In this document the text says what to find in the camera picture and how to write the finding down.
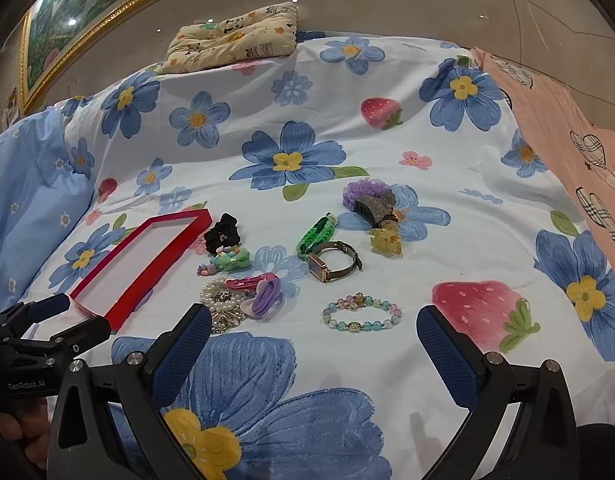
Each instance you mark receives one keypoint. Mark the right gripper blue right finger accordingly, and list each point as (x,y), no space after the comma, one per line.
(453,355)

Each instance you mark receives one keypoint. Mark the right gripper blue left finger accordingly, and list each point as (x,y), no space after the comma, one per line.
(174,353)

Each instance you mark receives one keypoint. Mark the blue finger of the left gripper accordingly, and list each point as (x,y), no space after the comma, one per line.
(84,335)
(41,310)

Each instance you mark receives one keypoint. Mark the black scrunchie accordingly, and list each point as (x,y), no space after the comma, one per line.
(223,234)

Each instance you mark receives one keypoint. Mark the yellow hair claw clip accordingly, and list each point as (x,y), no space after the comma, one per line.
(386,241)

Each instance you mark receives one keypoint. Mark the rose gold wristwatch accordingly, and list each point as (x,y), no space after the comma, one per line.
(332,261)

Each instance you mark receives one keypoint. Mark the green braided keychain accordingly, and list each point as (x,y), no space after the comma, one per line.
(321,232)

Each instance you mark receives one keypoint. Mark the pink hair clip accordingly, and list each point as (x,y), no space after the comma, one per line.
(254,283)

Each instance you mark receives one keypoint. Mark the red jewelry tray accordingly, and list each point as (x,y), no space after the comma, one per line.
(148,281)

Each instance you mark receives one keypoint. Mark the person's left hand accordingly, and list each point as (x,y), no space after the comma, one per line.
(29,420)

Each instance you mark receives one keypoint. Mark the light blue pillow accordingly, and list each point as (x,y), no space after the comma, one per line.
(42,195)

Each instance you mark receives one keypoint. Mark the black glitter hair clip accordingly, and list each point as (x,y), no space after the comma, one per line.
(376,209)

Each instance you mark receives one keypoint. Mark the purple fluffy scrunchie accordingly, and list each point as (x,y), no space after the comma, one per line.
(363,187)

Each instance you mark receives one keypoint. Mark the floral white bed sheet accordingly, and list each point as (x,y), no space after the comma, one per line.
(311,380)

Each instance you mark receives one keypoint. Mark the pink balloon print blanket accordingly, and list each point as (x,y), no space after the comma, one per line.
(581,155)

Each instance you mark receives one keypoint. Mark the gold framed painting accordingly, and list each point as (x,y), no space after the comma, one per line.
(71,46)

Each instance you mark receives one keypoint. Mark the cream panda print cushion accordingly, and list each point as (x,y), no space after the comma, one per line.
(267,32)

